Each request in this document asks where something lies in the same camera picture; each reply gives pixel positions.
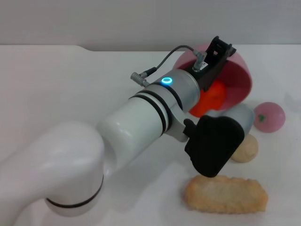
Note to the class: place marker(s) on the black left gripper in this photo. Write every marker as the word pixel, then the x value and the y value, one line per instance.
pixel 208 75

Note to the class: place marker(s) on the pink plastic bowl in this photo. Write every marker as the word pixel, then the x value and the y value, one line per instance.
pixel 237 80

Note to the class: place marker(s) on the orange toy fruit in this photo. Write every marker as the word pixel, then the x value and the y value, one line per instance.
pixel 211 99

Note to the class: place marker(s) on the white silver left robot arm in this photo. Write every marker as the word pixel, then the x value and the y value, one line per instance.
pixel 141 113

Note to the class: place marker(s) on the pink toy peach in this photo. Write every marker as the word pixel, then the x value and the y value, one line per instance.
pixel 270 117

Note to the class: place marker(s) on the beige round toy bun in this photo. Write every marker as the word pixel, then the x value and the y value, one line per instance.
pixel 247 148

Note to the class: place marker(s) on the golden rectangular toy bread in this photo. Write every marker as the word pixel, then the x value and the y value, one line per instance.
pixel 225 195

